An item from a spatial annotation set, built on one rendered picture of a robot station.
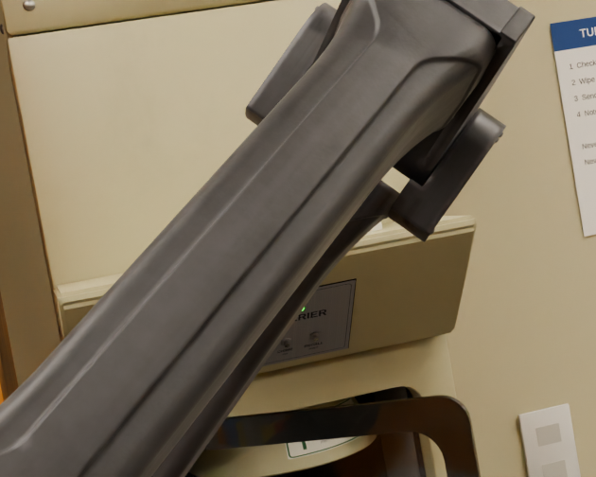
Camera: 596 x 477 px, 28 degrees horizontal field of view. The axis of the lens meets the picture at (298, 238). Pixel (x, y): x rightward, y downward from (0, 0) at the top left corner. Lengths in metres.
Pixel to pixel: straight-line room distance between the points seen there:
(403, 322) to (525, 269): 0.57
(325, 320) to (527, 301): 0.63
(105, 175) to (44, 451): 0.63
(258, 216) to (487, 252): 1.11
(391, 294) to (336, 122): 0.51
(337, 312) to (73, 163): 0.24
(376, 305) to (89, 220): 0.24
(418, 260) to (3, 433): 0.60
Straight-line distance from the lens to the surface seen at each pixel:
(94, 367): 0.37
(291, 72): 0.58
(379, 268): 0.91
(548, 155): 1.55
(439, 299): 0.97
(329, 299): 0.92
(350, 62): 0.47
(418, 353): 1.03
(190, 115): 0.98
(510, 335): 1.53
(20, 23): 0.98
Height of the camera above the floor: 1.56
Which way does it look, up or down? 3 degrees down
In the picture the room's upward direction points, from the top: 10 degrees counter-clockwise
